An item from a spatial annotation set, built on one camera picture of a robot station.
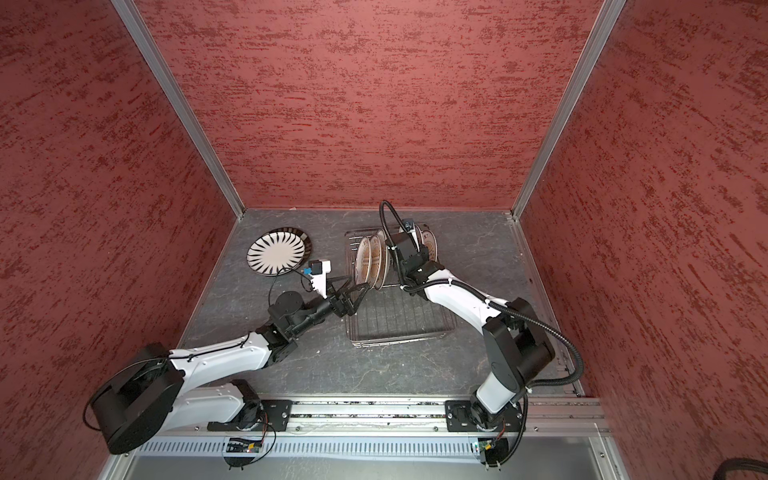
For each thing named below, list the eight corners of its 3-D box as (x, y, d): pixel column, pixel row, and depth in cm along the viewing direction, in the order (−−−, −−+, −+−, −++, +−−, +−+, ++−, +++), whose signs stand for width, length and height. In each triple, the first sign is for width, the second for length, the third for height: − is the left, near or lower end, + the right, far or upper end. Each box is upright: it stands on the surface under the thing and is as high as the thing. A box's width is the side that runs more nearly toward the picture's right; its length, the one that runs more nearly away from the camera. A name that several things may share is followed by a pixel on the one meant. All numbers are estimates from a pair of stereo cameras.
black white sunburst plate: (242, 276, 103) (239, 272, 100) (258, 235, 115) (255, 231, 112) (299, 276, 103) (297, 272, 101) (309, 236, 115) (307, 231, 113)
